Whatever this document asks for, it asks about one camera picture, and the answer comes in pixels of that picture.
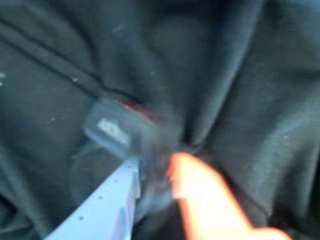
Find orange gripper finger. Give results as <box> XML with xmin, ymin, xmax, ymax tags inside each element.
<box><xmin>165</xmin><ymin>152</ymin><xmax>294</xmax><ymax>240</ymax></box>

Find blue-grey gripper finger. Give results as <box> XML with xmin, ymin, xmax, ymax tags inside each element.
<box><xmin>44</xmin><ymin>156</ymin><xmax>144</xmax><ymax>240</ymax></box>

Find black bike light red lens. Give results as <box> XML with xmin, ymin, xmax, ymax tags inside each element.
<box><xmin>71</xmin><ymin>97</ymin><xmax>182</xmax><ymax>210</ymax></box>

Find black fabric bag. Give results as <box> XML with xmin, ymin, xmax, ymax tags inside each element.
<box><xmin>0</xmin><ymin>0</ymin><xmax>320</xmax><ymax>240</ymax></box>

